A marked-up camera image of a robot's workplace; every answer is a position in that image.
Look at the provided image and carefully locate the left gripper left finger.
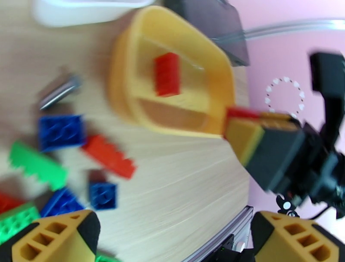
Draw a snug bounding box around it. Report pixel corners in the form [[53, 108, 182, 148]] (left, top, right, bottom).
[[0, 209, 101, 262]]

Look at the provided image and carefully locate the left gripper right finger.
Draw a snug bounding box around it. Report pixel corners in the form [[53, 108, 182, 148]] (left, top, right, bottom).
[[251, 211, 345, 262]]

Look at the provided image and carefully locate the blue lego brick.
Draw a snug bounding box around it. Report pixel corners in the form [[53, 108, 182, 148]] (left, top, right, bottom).
[[40, 187, 85, 218], [37, 114, 86, 153], [88, 182, 118, 211]]

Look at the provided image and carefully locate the red lego brick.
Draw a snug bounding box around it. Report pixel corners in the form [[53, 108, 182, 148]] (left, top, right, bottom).
[[82, 134, 138, 180], [0, 192, 26, 215], [226, 106, 261, 120], [154, 52, 181, 97]]

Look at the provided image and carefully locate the green lego brick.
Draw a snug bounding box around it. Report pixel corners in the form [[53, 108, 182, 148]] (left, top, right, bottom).
[[0, 202, 41, 246], [7, 140, 69, 191], [94, 253, 120, 262]]

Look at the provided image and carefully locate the dark grey compartment organizer box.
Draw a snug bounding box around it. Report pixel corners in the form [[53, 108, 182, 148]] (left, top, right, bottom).
[[163, 0, 251, 67]]

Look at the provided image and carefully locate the silver metal bolt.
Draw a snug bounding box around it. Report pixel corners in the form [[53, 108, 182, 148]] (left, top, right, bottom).
[[38, 75, 83, 111]]

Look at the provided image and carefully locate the yellow plastic container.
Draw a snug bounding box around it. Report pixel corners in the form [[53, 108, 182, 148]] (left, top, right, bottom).
[[107, 5, 235, 139]]

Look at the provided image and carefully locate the white plastic container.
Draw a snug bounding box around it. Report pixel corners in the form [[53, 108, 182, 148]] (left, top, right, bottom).
[[31, 0, 156, 28]]

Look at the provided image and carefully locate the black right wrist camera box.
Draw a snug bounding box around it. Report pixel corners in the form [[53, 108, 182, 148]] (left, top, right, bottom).
[[308, 50, 345, 94]]

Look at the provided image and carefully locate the aluminium frame post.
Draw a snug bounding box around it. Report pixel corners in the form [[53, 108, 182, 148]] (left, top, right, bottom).
[[244, 18, 345, 41]]

